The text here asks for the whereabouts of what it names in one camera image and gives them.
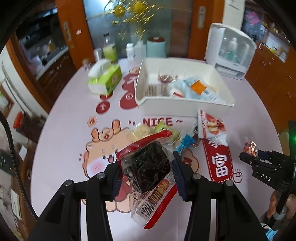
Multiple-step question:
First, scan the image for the yellow noodle snack packet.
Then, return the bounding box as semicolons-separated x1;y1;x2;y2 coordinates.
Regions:
126;123;154;143

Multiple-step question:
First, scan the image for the white plastic storage bin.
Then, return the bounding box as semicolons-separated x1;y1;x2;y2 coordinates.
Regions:
134;58;236;117

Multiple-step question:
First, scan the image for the teal ceramic canister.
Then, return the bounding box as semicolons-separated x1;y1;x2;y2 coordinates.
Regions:
147;37;167;58

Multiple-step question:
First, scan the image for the person right hand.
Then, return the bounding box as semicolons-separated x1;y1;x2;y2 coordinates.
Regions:
267;191;296;219

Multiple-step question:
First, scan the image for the white cosmetics organizer cabinet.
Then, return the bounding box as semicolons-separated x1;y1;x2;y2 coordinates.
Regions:
205;23;257;80

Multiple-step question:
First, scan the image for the dark seaweed snack pack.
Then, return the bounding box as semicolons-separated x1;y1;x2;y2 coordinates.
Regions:
116;130;177;230

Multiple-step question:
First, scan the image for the pink cartoon table mat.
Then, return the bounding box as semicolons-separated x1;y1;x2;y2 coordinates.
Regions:
30;59;280;240

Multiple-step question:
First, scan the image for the small green candy packet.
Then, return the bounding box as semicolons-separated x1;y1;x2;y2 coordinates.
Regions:
154;121;182;142

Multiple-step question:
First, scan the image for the blue candy wrapper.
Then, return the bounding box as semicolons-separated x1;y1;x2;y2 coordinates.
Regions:
176;134;197;154

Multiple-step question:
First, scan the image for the clear bottle green label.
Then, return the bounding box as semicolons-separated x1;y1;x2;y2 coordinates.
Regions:
102;33;118;63

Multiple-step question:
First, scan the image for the red white snack packet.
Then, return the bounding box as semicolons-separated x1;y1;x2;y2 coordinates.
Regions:
197;109;228;147

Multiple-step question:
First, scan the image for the orange white snack packet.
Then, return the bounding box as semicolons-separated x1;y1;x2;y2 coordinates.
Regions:
190;80;216;95

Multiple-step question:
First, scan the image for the white squeeze bottle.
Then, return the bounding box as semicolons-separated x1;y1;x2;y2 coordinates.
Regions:
134;40;147;65

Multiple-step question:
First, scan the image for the light blue printed snack bag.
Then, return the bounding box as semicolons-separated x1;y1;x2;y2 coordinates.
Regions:
169;78;226;104

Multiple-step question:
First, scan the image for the gold candy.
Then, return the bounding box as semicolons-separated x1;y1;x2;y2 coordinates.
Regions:
158;74;178;84

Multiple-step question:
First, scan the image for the green tissue pack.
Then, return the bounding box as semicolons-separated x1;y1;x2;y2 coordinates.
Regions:
87;59;122;96

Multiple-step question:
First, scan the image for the brown red candy wrapper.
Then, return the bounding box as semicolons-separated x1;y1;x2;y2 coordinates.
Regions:
243;138;258;157

